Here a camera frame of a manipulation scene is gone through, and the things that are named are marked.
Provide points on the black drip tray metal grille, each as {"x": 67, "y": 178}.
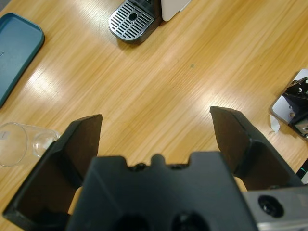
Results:
{"x": 130, "y": 24}

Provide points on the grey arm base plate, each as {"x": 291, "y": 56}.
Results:
{"x": 304, "y": 173}

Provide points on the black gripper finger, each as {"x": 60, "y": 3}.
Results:
{"x": 252, "y": 163}
{"x": 60, "y": 168}

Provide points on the white capsule coffee machine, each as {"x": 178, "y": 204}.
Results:
{"x": 172, "y": 9}

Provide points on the clear drinking glass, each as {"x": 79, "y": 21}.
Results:
{"x": 14, "y": 144}

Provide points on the white paper tag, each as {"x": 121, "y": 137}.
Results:
{"x": 274, "y": 125}

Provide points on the grey camera mount black post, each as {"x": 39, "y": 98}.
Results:
{"x": 281, "y": 106}

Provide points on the blue plastic tray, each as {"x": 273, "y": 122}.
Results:
{"x": 16, "y": 53}

